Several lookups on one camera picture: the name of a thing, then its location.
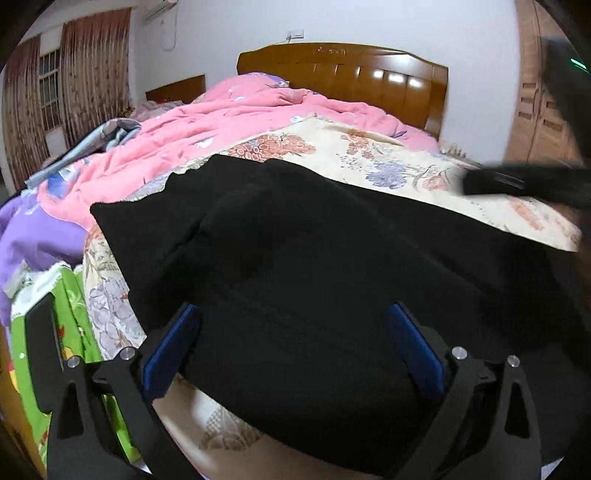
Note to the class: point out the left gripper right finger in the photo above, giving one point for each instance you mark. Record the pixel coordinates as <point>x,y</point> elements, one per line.
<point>486,426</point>

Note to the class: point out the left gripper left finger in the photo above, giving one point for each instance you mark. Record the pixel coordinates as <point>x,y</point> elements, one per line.
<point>102,421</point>

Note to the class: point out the black pants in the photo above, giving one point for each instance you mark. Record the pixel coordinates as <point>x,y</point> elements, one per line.
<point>295,273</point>

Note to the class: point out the wooden wardrobe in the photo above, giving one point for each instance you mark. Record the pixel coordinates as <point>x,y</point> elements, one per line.
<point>539,133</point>

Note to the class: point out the green patterned cloth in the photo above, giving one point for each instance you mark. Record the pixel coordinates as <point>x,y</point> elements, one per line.
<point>77,333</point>

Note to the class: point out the wooden headboard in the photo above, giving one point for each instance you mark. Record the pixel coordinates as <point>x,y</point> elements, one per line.
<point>402,84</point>
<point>185,90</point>

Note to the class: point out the purple bedsheet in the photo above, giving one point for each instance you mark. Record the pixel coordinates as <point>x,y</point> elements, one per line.
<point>30,235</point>

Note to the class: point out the grey striped garment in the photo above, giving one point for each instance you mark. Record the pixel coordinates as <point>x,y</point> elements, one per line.
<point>110,134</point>

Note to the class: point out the pink quilt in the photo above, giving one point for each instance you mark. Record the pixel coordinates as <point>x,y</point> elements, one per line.
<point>234,110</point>

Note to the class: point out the barred window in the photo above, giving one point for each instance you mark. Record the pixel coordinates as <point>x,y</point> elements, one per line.
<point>49,84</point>

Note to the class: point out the brown floral curtain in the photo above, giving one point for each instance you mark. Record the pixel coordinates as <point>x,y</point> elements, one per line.
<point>94,71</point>

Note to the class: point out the white air conditioner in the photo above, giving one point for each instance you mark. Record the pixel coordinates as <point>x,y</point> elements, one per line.
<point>151,9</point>

